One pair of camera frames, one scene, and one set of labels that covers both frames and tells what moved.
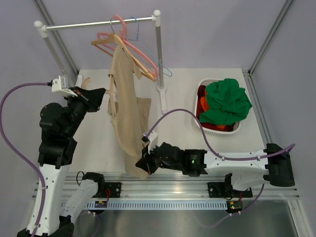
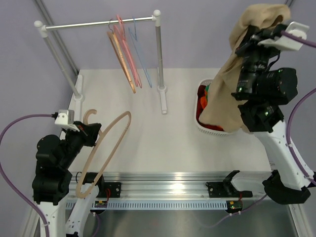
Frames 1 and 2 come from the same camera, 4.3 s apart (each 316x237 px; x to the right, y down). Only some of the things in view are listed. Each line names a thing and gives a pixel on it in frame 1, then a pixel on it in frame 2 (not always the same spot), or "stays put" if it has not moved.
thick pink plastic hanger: (123, 34) to (121, 35)
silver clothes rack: (41, 30) stays put
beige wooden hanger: (110, 91) to (100, 132)
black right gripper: (144, 163) to (250, 44)
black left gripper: (92, 98) to (89, 134)
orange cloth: (205, 103) stays put
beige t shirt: (130, 115) to (221, 110)
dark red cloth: (201, 90) stays put
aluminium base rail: (169, 186) stays put
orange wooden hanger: (96, 44) to (118, 50)
